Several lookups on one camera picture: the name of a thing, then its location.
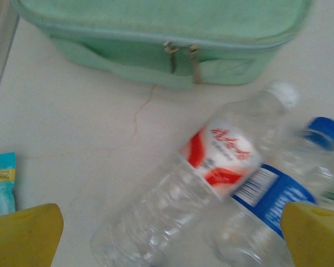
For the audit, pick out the light blue snack packet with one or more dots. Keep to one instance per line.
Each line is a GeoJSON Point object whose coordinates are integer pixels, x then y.
{"type": "Point", "coordinates": [0, 189]}

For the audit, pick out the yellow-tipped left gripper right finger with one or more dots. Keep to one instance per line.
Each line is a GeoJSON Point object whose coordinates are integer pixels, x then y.
{"type": "Point", "coordinates": [314, 239]}

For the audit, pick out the blue label plastic bottle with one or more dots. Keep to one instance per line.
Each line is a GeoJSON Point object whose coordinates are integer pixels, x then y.
{"type": "Point", "coordinates": [272, 200]}

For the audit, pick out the aluminium side rail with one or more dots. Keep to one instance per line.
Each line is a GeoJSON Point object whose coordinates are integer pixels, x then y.
{"type": "Point", "coordinates": [0, 41]}

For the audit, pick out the mint green zipper pouch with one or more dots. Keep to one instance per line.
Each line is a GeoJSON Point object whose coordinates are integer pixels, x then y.
{"type": "Point", "coordinates": [156, 22]}

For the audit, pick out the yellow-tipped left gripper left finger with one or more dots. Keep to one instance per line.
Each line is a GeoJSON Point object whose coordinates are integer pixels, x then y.
{"type": "Point", "coordinates": [22, 236]}

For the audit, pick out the red white label bottle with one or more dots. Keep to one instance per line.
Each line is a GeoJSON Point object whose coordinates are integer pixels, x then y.
{"type": "Point", "coordinates": [161, 211]}

